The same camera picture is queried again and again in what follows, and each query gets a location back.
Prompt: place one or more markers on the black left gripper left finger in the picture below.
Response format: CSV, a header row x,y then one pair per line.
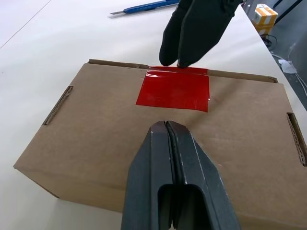
x,y
146,182

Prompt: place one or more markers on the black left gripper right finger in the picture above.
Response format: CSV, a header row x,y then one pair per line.
x,y
199,182

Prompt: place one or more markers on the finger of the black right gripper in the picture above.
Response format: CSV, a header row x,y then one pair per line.
x,y
170,43
204,26

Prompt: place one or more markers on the blue pen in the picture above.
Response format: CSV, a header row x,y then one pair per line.
x,y
148,5

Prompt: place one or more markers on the red tape patch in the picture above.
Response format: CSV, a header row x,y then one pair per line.
x,y
175,89

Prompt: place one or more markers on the brown cardboard box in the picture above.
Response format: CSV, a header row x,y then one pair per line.
x,y
96,143

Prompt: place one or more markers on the yellow white carton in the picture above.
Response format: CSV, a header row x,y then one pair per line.
x,y
265,15

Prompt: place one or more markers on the white crumpled paper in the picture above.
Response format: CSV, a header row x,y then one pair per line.
x,y
287,66

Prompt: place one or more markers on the black stand frame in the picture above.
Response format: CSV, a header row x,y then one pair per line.
x,y
286,10

